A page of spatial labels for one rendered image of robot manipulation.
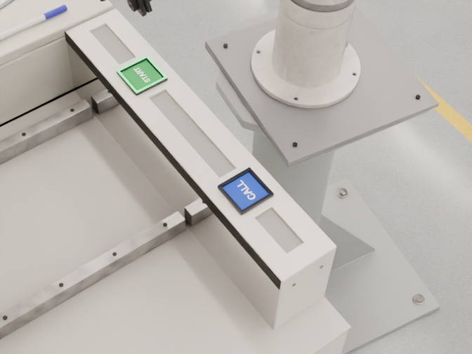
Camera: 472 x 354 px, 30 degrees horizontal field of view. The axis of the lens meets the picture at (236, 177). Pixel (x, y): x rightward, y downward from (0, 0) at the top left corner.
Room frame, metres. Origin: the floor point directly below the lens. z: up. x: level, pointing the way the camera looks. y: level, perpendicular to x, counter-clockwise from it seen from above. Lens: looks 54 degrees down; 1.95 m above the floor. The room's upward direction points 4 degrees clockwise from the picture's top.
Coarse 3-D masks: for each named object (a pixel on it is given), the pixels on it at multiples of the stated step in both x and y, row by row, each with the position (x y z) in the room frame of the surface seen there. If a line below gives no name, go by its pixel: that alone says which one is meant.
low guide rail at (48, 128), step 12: (72, 108) 0.92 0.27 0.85; (84, 108) 0.92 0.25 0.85; (48, 120) 0.89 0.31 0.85; (60, 120) 0.89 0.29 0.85; (72, 120) 0.90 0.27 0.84; (84, 120) 0.92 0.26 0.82; (24, 132) 0.86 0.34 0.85; (36, 132) 0.87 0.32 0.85; (48, 132) 0.88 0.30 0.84; (60, 132) 0.89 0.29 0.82; (0, 144) 0.84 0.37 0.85; (12, 144) 0.84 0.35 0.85; (24, 144) 0.85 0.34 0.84; (36, 144) 0.86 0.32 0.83; (0, 156) 0.82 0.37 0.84; (12, 156) 0.83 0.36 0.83
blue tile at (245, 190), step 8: (248, 176) 0.72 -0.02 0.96; (232, 184) 0.71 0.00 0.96; (240, 184) 0.71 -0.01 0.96; (248, 184) 0.71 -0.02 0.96; (256, 184) 0.71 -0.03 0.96; (232, 192) 0.69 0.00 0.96; (240, 192) 0.69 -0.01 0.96; (248, 192) 0.70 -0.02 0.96; (256, 192) 0.70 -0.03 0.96; (264, 192) 0.70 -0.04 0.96; (240, 200) 0.68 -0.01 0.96; (248, 200) 0.68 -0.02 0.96; (256, 200) 0.68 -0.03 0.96
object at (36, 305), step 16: (160, 224) 0.71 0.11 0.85; (176, 224) 0.71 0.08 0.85; (128, 240) 0.68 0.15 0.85; (144, 240) 0.68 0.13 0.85; (160, 240) 0.69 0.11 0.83; (112, 256) 0.65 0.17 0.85; (128, 256) 0.65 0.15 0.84; (80, 272) 0.62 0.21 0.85; (96, 272) 0.62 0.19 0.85; (112, 272) 0.64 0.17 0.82; (48, 288) 0.59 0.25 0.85; (64, 288) 0.59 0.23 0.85; (80, 288) 0.60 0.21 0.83; (16, 304) 0.56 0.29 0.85; (32, 304) 0.56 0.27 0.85; (48, 304) 0.57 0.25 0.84; (0, 320) 0.53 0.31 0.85; (16, 320) 0.54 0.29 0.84; (0, 336) 0.52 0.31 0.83
